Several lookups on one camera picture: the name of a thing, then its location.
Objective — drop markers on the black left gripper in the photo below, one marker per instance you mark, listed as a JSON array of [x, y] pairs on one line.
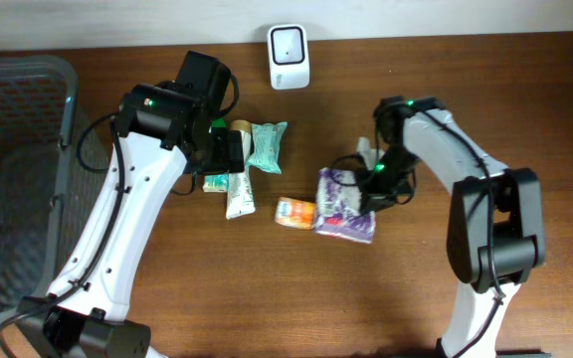
[[223, 161]]

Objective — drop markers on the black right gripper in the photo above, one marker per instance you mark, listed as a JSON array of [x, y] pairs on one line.
[[372, 200]]

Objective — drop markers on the red purple tissue pack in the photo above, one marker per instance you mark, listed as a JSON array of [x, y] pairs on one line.
[[337, 211]]

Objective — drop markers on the mint green wipes packet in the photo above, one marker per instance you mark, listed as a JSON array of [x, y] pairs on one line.
[[266, 146]]

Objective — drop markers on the orange tissue pocket pack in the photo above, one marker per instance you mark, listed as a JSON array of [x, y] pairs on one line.
[[295, 213]]

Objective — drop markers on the white cream tube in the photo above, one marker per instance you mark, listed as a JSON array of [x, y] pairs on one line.
[[240, 200]]

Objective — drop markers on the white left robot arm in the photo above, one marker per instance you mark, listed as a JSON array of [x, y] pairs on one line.
[[159, 134]]

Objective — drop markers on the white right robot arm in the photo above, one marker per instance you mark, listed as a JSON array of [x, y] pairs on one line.
[[495, 235]]

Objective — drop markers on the grey plastic basket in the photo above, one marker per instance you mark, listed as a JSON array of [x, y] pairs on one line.
[[46, 196]]

